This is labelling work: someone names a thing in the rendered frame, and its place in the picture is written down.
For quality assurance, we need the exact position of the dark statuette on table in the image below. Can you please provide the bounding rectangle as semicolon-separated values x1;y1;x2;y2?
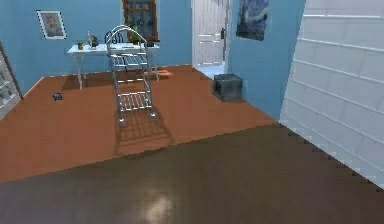
87;31;100;50

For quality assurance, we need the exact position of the white room door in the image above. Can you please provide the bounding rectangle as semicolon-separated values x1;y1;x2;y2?
192;0;229;67

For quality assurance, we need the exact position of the brown framed window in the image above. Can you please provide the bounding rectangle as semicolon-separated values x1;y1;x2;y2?
121;0;159;43

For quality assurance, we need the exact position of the dark blue swirl painting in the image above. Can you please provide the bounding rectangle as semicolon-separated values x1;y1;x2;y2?
235;0;270;42

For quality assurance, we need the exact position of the glass shelf cabinet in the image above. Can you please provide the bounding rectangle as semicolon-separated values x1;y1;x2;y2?
0;41;24;121

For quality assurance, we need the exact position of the dark grey metal box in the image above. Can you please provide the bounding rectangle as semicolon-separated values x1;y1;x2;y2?
212;73;244;103

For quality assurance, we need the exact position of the silver metal cart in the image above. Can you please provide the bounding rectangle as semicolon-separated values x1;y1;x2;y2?
105;24;158;127

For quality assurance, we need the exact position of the white table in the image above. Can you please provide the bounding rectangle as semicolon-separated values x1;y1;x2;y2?
66;42;161;91

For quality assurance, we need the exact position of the black chair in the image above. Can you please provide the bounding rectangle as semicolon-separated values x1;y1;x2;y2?
104;30;125;45

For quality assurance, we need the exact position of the green house plant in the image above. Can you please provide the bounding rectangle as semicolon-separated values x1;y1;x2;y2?
129;25;142;46

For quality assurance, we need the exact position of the white framed portrait picture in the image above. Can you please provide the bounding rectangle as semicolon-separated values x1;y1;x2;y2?
36;9;68;41

